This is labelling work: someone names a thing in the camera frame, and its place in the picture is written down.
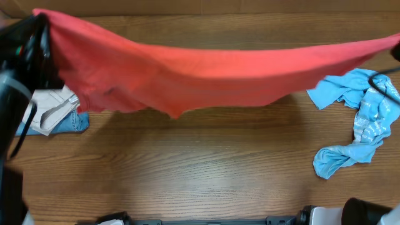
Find right black cable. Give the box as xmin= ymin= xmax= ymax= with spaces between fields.
xmin=367 ymin=66 xmax=400 ymax=106

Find red printed t-shirt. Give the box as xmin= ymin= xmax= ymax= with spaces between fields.
xmin=44 ymin=9 xmax=399 ymax=118

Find folded blue jeans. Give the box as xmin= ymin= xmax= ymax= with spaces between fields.
xmin=15 ymin=110 xmax=89 ymax=136

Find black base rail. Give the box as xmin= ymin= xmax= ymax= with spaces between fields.
xmin=76 ymin=212 xmax=296 ymax=225

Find light blue t-shirt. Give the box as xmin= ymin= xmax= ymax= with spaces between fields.
xmin=307 ymin=68 xmax=399 ymax=179

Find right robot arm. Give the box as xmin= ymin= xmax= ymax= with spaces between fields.
xmin=288 ymin=67 xmax=399 ymax=224

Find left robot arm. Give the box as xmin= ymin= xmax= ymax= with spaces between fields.
xmin=1 ymin=13 xmax=64 ymax=224

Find beige folded trousers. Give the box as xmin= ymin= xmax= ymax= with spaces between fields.
xmin=27 ymin=85 xmax=79 ymax=136

